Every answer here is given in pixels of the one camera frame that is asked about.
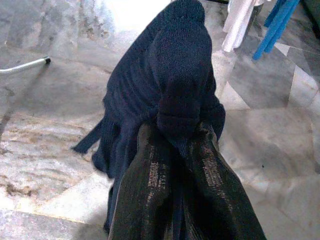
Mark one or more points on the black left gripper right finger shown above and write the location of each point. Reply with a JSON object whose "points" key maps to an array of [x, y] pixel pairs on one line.
{"points": [[215, 200]]}

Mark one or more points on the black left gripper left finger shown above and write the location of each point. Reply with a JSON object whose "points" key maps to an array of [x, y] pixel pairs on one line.
{"points": [[147, 190]]}

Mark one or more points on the navy garment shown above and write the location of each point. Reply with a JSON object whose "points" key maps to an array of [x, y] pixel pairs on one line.
{"points": [[175, 62]]}

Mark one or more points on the grey folding table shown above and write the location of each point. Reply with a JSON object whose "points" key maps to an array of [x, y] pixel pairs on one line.
{"points": [[22, 66]]}

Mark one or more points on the large white garment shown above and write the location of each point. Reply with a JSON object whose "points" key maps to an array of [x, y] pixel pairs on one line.
{"points": [[237, 25]]}

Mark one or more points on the blue shirt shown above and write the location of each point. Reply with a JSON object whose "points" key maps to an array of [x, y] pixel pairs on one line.
{"points": [[275, 30]]}

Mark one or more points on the dark green sofa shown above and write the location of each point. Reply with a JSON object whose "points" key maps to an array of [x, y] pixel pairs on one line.
{"points": [[312, 10]]}

